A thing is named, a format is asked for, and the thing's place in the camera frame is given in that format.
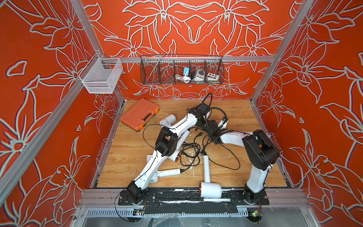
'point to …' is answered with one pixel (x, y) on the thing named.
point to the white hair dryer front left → (164, 173)
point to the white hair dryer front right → (208, 189)
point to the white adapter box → (200, 75)
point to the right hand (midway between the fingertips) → (216, 130)
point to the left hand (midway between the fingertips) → (206, 124)
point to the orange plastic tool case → (137, 116)
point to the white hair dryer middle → (180, 140)
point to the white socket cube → (211, 77)
